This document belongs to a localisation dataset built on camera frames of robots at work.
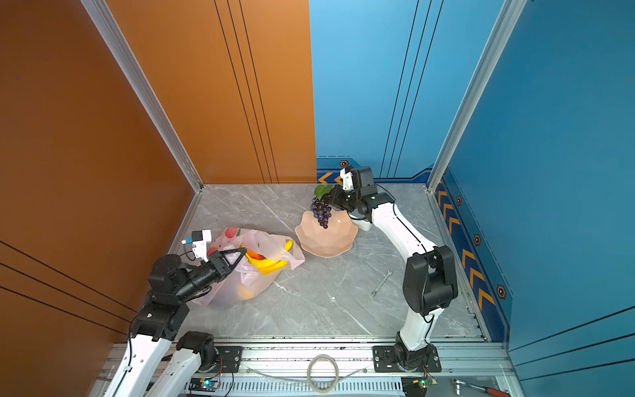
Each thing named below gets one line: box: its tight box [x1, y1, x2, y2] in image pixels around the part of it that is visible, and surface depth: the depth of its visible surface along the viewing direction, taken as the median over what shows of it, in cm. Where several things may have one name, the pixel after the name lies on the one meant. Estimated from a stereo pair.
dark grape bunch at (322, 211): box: [310, 184, 335, 230], surface depth 85 cm
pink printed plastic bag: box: [193, 227, 306, 307], surface depth 82 cm
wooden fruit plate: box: [294, 208, 359, 259], surface depth 101 cm
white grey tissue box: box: [350, 218, 373, 231], surface depth 102 cm
